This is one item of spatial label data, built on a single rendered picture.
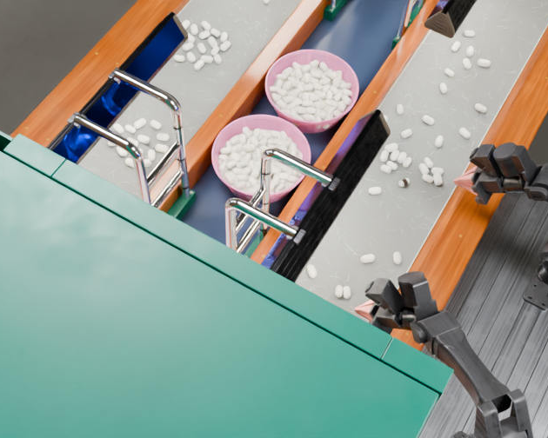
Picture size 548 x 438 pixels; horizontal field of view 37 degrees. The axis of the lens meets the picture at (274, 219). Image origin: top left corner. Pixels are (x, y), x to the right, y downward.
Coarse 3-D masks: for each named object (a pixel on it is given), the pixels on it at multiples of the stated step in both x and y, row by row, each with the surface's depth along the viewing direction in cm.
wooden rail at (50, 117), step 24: (144, 0) 246; (168, 0) 247; (120, 24) 241; (144, 24) 241; (96, 48) 236; (120, 48) 236; (72, 72) 231; (96, 72) 232; (48, 96) 227; (72, 96) 227; (24, 120) 222; (48, 120) 223; (48, 144) 219
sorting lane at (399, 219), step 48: (480, 0) 254; (528, 0) 255; (432, 48) 244; (480, 48) 244; (528, 48) 245; (432, 96) 234; (480, 96) 235; (384, 144) 225; (432, 144) 226; (384, 192) 217; (432, 192) 218; (336, 240) 210; (384, 240) 210
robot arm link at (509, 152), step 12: (504, 144) 190; (504, 156) 186; (516, 156) 185; (528, 156) 187; (504, 168) 188; (516, 168) 188; (528, 168) 187; (540, 168) 191; (528, 180) 188; (528, 192) 188; (540, 192) 184
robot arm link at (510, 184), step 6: (504, 180) 193; (510, 180) 192; (516, 180) 191; (522, 180) 189; (504, 186) 193; (510, 186) 192; (516, 186) 191; (522, 186) 190; (510, 192) 194; (516, 192) 193; (522, 192) 191
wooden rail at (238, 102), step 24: (312, 0) 249; (288, 24) 243; (312, 24) 251; (264, 48) 238; (288, 48) 241; (264, 72) 234; (240, 96) 229; (216, 120) 225; (192, 144) 220; (168, 168) 216; (192, 168) 217
